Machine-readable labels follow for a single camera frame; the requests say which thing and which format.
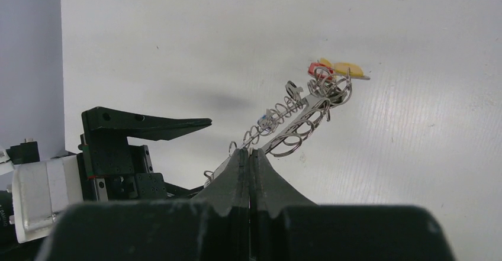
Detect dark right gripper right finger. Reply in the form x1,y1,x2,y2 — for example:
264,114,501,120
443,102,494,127
249,150,455,260

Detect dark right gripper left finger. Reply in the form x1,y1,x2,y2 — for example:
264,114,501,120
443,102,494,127
36,149,250,260

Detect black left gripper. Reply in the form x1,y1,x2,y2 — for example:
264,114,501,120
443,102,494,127
76,107,213,201

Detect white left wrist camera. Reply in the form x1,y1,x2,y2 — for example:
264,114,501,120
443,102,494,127
10,156,83,243

